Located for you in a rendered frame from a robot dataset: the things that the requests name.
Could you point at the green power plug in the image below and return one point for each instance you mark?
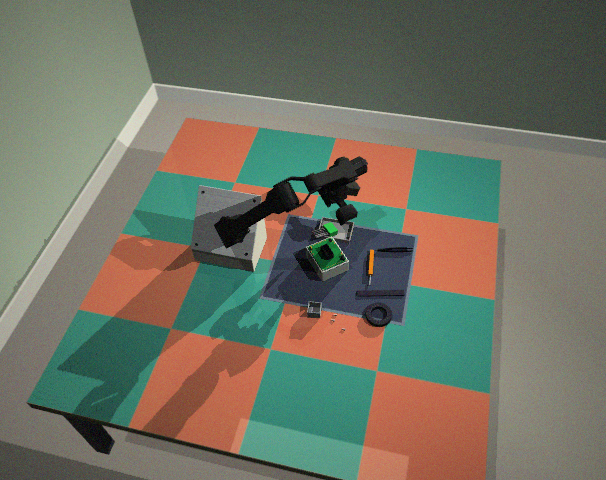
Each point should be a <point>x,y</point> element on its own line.
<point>328,229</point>

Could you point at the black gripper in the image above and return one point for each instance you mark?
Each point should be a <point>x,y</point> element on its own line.
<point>331,196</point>

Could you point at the dark blue work mat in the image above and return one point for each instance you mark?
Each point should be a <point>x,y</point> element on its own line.
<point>291,278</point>

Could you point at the green circuit board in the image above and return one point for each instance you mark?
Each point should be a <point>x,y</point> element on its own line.
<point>321,259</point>

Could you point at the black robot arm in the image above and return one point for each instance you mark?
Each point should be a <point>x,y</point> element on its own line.
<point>283,198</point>

